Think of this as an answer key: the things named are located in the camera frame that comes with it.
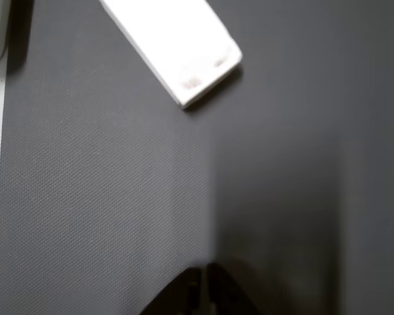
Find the white eraser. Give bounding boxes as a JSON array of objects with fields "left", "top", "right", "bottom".
[{"left": 98, "top": 0, "right": 243, "bottom": 110}]

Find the dark grey mat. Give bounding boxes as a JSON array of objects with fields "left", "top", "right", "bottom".
[{"left": 0, "top": 0, "right": 394, "bottom": 315}]

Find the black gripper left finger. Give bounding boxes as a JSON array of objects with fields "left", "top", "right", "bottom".
[{"left": 140, "top": 267, "right": 205, "bottom": 315}]

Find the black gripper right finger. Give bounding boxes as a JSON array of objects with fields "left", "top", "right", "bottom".
[{"left": 205, "top": 261, "right": 261, "bottom": 315}]

